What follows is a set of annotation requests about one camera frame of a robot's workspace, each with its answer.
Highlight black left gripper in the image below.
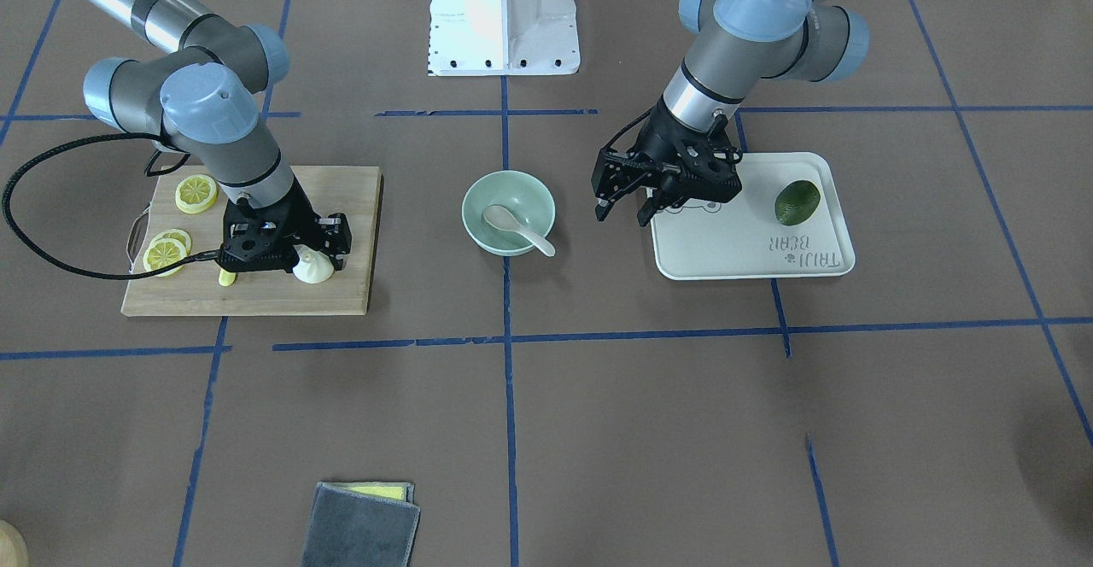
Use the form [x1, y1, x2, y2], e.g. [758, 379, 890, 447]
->
[591, 101, 743, 227]

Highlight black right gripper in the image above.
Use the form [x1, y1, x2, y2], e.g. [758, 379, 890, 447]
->
[218, 181, 352, 272]

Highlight white steamed bun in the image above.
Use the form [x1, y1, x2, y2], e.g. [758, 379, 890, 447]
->
[290, 245, 336, 284]

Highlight white ceramic spoon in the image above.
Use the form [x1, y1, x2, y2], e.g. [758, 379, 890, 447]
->
[482, 204, 557, 257]

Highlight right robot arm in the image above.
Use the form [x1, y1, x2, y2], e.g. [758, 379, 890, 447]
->
[31, 0, 352, 272]

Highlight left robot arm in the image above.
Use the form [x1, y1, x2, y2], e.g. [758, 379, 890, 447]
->
[591, 0, 870, 225]

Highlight green ceramic bowl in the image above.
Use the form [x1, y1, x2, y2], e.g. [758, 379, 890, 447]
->
[461, 170, 557, 257]

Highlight wooden cutting board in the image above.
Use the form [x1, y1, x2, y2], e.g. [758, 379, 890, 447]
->
[121, 166, 381, 319]

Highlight small lemon piece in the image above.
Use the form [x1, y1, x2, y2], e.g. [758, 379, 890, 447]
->
[218, 268, 237, 287]

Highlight lemon slice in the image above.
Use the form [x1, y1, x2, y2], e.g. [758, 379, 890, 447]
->
[152, 229, 192, 255]
[174, 174, 219, 214]
[142, 237, 188, 277]

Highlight white plastic tray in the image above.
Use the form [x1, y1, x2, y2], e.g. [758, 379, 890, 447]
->
[651, 152, 857, 282]

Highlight green avocado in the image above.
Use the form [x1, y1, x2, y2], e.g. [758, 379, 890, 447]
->
[774, 179, 822, 227]

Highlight yellow sponge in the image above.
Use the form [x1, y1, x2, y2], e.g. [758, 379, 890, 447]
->
[340, 482, 414, 503]

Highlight metal board handle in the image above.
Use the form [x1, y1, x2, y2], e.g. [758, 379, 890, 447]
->
[126, 213, 149, 272]

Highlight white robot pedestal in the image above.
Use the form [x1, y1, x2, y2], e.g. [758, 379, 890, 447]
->
[427, 0, 581, 76]

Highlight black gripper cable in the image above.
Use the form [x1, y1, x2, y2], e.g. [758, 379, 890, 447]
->
[2, 132, 225, 281]

